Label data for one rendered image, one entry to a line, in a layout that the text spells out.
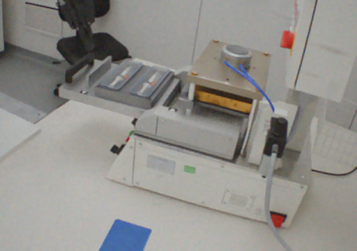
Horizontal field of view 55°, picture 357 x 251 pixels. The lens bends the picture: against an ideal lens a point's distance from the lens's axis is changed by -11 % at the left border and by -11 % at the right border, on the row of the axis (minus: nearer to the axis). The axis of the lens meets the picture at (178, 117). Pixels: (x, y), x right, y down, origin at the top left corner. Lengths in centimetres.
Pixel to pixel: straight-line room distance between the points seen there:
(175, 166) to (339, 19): 54
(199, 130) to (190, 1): 174
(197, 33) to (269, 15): 52
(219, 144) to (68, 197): 43
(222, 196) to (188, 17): 177
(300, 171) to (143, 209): 42
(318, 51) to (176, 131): 39
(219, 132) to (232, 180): 13
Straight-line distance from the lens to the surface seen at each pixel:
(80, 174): 110
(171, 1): 261
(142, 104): 98
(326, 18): 76
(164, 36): 270
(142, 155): 97
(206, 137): 89
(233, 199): 99
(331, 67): 79
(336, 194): 124
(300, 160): 99
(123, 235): 94
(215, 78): 86
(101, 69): 111
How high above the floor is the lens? 148
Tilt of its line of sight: 32 degrees down
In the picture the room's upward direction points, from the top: 8 degrees clockwise
